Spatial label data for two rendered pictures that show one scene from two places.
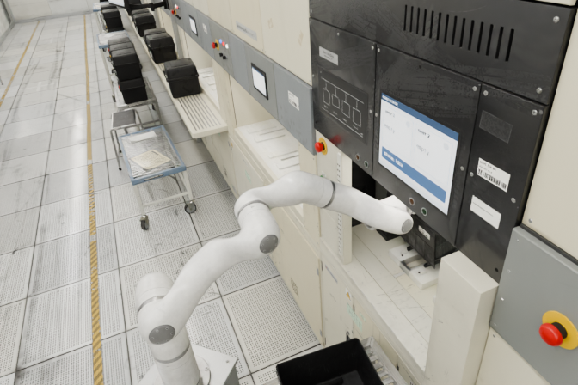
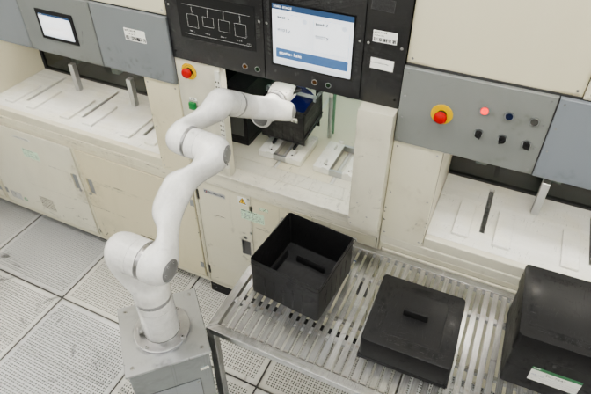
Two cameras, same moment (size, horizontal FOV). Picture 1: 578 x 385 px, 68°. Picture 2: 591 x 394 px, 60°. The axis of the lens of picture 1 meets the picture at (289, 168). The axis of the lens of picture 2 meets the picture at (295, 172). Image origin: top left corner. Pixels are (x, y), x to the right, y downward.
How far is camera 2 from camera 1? 85 cm
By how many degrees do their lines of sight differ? 37
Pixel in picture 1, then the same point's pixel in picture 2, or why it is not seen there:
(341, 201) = (251, 105)
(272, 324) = not seen: hidden behind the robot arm
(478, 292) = (391, 117)
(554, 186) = (425, 31)
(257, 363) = not seen: hidden behind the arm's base
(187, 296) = (175, 229)
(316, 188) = (237, 98)
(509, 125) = (393, 1)
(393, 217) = (287, 106)
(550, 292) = (434, 95)
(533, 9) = not seen: outside the picture
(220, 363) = (183, 299)
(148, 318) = (155, 261)
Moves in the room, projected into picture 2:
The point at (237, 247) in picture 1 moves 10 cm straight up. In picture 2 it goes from (204, 166) to (200, 140)
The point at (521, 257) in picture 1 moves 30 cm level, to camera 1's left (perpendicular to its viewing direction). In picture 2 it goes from (412, 83) to (348, 120)
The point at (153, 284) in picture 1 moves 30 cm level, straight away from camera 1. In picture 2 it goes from (130, 239) to (48, 215)
